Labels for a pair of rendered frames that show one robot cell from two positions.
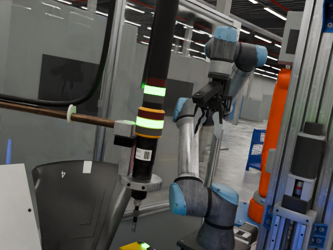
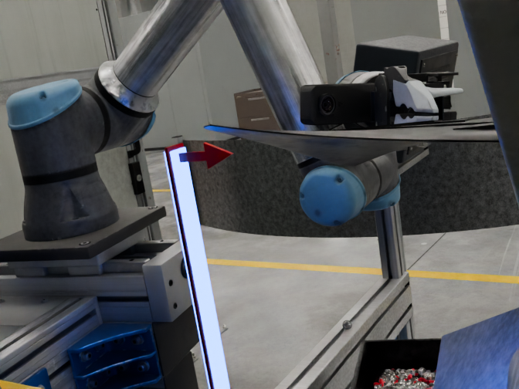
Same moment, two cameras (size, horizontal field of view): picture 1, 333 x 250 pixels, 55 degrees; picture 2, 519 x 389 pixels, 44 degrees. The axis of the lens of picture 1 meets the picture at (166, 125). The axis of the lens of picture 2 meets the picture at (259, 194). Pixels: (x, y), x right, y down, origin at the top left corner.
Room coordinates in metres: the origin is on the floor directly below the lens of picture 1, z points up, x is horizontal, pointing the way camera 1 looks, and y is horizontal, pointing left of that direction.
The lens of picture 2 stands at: (0.81, 0.38, 1.26)
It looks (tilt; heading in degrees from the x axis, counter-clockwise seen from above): 12 degrees down; 260
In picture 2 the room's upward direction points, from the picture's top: 9 degrees counter-clockwise
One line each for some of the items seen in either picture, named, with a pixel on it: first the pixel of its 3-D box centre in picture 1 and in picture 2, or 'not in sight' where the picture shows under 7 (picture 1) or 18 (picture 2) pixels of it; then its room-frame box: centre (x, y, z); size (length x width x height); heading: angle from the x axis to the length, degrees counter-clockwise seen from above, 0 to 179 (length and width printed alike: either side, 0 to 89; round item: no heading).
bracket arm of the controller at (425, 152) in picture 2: not in sight; (401, 160); (0.35, -0.68, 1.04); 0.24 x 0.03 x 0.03; 47
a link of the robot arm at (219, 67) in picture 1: (219, 69); not in sight; (1.08, -0.14, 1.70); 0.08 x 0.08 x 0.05
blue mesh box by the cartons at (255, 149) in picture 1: (279, 153); not in sight; (7.35, -2.69, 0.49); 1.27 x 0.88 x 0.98; 134
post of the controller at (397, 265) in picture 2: not in sight; (387, 221); (0.42, -0.61, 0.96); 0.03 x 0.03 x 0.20; 47
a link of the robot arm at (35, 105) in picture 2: not in sight; (52, 125); (0.93, -0.68, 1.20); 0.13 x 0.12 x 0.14; 51
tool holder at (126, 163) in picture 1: (138, 154); not in sight; (0.52, 0.04, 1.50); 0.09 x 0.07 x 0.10; 82
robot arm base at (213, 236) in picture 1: (217, 231); not in sight; (1.21, -0.26, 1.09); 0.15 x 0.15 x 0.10
